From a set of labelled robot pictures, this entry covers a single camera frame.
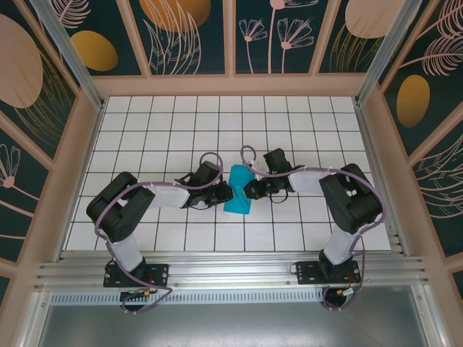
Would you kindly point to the blue paper sheet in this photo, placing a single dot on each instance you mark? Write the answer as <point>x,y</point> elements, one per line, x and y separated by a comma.
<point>237,207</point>

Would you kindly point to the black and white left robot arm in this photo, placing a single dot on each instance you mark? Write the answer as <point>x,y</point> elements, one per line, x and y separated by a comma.
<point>119,209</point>

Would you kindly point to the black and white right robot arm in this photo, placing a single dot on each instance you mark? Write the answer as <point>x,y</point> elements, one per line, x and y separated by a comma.
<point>354,202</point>

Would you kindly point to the grey metal shelf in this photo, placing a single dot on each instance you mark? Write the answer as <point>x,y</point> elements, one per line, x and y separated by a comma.
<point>231,325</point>

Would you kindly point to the aluminium mounting rail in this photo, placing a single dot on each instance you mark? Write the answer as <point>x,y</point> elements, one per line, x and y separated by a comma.
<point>231,267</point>

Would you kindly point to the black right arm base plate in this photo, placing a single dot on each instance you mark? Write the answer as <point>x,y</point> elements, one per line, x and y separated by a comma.
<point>307,274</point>

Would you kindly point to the aluminium side rail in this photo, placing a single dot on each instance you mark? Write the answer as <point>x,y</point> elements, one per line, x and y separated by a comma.
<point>369,144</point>

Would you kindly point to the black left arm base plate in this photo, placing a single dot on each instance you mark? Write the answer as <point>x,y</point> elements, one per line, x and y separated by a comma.
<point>159,274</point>

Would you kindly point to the aluminium frame post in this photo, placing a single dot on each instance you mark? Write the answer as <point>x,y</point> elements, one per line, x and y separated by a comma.
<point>388,47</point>
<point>68,47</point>

